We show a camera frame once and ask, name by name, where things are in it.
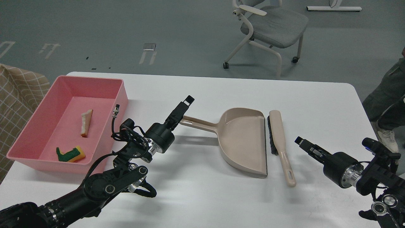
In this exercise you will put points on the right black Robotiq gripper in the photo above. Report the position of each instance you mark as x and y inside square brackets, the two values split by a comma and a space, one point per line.
[340, 168]

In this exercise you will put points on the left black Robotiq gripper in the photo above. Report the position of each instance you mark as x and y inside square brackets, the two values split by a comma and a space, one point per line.
[162, 134]

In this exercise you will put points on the beige hand brush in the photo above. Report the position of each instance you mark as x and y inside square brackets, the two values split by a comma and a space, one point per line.
[278, 145]

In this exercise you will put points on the beige plastic dustpan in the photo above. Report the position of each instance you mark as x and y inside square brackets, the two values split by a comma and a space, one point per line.
[242, 137]

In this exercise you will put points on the white bread slice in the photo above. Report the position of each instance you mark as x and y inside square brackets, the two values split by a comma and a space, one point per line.
[86, 119]

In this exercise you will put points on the yellow green sponge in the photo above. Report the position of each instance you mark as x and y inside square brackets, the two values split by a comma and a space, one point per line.
[73, 155]

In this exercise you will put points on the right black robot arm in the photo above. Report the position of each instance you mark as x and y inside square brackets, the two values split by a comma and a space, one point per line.
[378, 179]

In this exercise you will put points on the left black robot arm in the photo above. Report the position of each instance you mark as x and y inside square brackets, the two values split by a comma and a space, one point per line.
[108, 176]

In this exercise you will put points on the pink plastic bin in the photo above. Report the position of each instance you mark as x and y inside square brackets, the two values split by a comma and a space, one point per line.
[57, 123]

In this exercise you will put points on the floor socket plate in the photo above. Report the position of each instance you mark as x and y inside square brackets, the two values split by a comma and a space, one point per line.
[149, 47]

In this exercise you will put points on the white sneaker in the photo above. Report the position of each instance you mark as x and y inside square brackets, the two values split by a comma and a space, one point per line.
[386, 135]

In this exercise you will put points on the grey office chair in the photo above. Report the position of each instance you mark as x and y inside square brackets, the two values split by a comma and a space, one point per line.
[267, 27]

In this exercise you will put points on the white desk base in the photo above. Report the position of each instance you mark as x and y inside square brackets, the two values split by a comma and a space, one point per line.
[334, 5]

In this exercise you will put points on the brown checkered cloth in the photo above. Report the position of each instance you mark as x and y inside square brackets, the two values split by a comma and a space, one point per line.
[21, 92]

